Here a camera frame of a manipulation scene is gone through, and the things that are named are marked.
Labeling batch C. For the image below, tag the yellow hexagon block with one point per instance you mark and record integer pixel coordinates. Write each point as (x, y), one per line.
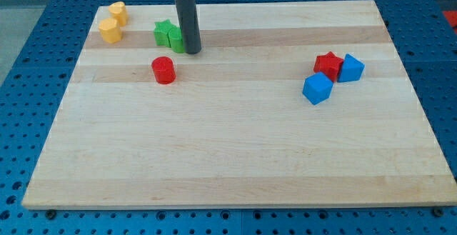
(110, 30)

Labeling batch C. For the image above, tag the yellow heart block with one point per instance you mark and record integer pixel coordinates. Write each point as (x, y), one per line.
(118, 11)

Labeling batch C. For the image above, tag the light wooden board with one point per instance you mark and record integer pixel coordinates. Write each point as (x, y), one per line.
(234, 129)

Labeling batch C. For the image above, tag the red cylinder block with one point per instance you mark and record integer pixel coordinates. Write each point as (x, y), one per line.
(163, 69)

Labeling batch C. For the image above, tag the green rounded block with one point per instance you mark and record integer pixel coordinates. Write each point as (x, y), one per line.
(176, 40)

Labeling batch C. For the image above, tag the blue cube block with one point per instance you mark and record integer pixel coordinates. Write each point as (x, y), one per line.
(317, 88)

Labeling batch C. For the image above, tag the green star block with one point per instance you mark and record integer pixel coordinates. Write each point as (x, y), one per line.
(161, 32)

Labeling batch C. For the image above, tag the red star block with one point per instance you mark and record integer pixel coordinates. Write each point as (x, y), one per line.
(329, 64)

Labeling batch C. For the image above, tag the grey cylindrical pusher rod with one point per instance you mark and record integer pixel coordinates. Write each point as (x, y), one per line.
(189, 25)

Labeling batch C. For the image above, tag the blue pentagon block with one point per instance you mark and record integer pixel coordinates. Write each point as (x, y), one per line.
(351, 69)

